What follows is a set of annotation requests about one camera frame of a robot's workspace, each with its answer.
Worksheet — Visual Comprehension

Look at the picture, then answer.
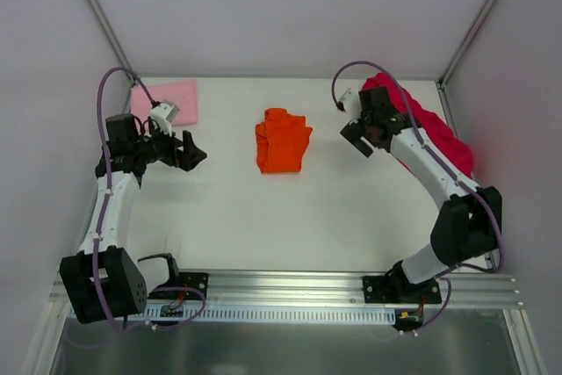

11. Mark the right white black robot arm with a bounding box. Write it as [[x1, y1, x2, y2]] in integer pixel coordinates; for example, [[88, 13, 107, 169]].
[[341, 87, 502, 302]]

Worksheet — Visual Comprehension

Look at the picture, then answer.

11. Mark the folded pink t shirt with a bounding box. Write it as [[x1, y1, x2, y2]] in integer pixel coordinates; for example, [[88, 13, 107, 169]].
[[130, 79, 198, 126]]

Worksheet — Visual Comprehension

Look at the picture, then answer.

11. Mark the white slotted cable duct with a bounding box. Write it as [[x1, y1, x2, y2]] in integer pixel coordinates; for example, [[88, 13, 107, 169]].
[[129, 304, 396, 326]]

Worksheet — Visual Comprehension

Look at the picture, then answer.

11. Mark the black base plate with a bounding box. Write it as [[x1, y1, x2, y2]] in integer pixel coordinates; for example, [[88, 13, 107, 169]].
[[362, 262, 442, 305], [177, 271, 209, 301]]

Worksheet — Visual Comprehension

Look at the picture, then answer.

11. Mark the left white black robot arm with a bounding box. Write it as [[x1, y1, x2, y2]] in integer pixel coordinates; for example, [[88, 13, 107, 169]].
[[60, 113, 207, 324]]

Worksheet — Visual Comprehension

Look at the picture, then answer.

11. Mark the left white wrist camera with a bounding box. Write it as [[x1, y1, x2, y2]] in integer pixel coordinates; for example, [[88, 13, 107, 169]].
[[148, 100, 179, 136]]

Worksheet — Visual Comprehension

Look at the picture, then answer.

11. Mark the left aluminium frame post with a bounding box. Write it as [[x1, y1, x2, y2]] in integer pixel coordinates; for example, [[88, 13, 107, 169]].
[[83, 0, 133, 69]]

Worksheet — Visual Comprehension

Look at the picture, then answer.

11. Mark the front aluminium rail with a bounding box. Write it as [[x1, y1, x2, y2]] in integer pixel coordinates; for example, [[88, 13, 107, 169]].
[[48, 266, 524, 308]]

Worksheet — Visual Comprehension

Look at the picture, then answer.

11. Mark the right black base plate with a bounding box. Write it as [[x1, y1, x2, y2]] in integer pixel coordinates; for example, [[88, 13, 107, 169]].
[[362, 262, 442, 305]]

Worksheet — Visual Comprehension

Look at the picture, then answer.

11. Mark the magenta t shirt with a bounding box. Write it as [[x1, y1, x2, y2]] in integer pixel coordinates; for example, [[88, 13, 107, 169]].
[[363, 73, 474, 178]]

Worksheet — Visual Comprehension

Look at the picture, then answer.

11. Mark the orange t shirt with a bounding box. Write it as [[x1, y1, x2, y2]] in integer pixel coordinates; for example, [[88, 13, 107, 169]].
[[255, 108, 313, 174]]

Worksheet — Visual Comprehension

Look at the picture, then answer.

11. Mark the aluminium frame post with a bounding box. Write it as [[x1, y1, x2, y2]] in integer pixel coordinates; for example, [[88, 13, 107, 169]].
[[437, 0, 499, 85], [83, 0, 133, 69]]

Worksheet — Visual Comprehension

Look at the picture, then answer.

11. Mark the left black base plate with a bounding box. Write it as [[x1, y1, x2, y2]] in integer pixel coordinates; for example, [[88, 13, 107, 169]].
[[177, 271, 209, 301]]

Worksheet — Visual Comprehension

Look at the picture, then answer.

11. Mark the right aluminium frame post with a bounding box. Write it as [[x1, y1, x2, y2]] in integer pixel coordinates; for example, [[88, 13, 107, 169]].
[[437, 0, 499, 85]]

